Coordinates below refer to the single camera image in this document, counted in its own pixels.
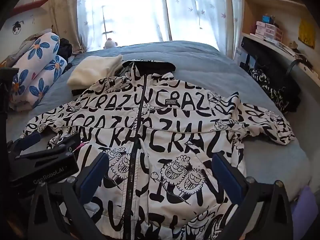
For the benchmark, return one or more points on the beige curtain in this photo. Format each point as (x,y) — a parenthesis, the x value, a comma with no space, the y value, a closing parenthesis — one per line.
(65,12)

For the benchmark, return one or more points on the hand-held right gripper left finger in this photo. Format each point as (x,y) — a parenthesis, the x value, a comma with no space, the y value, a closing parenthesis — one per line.
(93,177)

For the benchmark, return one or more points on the black bag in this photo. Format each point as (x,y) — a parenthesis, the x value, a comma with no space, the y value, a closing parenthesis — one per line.
(275,67)

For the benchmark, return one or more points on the white printed box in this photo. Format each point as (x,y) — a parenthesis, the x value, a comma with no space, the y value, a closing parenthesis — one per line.
(240,53)

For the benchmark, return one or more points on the face wall sticker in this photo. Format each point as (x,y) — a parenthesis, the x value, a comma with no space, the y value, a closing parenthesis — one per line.
(17,28)

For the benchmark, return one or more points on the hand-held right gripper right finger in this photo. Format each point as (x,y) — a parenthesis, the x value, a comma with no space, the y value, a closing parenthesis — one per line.
(228,177)

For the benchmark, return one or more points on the wooden wall shelf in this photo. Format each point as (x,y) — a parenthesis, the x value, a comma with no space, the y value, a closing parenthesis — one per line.
(275,7)

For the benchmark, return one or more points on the red wall shelf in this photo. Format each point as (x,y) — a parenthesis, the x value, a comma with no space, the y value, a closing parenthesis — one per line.
(30,6)

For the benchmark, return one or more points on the purple cloth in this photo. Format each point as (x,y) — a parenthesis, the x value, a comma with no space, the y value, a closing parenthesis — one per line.
(305,207)

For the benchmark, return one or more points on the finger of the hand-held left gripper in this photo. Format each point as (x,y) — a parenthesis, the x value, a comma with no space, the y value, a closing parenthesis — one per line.
(67,146)
(30,141)

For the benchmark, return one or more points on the small brown ornament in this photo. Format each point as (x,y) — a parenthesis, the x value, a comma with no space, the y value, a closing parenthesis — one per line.
(293,44)

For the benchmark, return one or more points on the pink drawer organizer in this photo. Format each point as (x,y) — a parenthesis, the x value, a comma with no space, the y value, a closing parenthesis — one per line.
(273,33)

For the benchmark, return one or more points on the pink storage box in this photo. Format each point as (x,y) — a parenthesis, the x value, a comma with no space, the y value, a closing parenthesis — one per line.
(260,28)

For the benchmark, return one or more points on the black clothes pile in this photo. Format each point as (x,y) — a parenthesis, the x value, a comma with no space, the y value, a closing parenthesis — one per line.
(65,48)

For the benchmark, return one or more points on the black and white patterned cloth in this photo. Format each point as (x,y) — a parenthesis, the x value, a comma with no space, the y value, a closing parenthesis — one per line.
(260,80)

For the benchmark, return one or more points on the sheer white curtain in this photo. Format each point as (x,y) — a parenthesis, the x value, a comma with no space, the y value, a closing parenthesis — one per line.
(155,12)

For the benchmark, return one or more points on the blue floral quilt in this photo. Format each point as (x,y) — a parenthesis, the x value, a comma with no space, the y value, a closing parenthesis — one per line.
(37,62)

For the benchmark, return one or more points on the grey-blue bed blanket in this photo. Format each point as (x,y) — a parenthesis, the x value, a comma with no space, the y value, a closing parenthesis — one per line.
(200,65)

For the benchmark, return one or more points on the folded cream clothes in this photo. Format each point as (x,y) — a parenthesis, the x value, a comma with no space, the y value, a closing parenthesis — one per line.
(92,72)

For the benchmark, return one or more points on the yellow cloth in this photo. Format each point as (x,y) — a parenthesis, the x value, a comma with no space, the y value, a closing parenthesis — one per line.
(306,33)

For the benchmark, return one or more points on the black and white printed jacket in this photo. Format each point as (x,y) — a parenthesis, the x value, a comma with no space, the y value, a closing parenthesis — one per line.
(175,135)

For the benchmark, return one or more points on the small blue box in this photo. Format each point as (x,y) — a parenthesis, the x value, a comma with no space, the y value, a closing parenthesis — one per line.
(266,18)

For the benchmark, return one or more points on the black desk clamp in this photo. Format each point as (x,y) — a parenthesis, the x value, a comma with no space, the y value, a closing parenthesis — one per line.
(301,61)

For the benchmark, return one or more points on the small plush toy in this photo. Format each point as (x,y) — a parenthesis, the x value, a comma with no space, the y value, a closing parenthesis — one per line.
(110,43)

